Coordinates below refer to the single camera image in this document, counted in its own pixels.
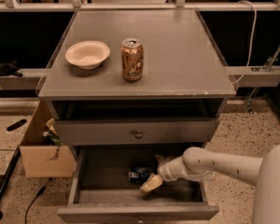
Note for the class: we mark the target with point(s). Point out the grey metal rail beam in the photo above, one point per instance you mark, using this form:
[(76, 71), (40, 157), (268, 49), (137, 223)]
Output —
[(47, 7)]

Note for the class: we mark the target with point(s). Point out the open grey middle drawer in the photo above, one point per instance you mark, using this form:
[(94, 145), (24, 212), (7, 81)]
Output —
[(103, 193)]

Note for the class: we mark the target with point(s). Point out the gold soda can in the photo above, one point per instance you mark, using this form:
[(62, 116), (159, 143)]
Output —
[(132, 56)]

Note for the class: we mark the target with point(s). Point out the round metal drawer knob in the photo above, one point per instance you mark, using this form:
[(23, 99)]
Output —
[(138, 134)]

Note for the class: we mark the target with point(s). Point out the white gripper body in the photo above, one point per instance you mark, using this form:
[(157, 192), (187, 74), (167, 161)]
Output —
[(165, 171)]

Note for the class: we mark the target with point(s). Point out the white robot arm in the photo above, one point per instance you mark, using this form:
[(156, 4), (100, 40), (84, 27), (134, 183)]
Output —
[(197, 164)]

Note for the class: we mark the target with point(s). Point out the black bag on ledge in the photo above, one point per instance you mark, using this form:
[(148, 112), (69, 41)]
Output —
[(10, 69)]

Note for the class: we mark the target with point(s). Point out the white paper bowl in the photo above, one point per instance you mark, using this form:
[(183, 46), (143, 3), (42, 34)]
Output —
[(87, 54)]

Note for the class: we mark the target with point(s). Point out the blue pepsi can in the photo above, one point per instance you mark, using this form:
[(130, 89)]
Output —
[(140, 174)]

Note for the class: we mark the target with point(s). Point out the grey wooden drawer cabinet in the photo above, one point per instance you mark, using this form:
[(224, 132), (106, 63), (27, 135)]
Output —
[(183, 78)]

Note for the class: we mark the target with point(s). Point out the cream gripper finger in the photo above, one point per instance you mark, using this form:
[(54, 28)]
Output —
[(153, 182), (163, 161)]

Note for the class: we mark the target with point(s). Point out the black marker on floor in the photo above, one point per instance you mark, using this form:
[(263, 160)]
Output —
[(16, 125)]

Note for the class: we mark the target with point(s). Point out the closed grey top drawer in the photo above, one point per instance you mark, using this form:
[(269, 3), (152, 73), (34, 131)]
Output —
[(121, 132)]

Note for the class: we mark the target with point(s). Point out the trash in cardboard box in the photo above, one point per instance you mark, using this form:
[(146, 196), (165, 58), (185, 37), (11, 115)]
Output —
[(51, 135)]

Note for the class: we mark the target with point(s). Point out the cardboard box on floor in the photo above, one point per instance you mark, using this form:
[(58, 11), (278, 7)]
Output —
[(41, 158)]

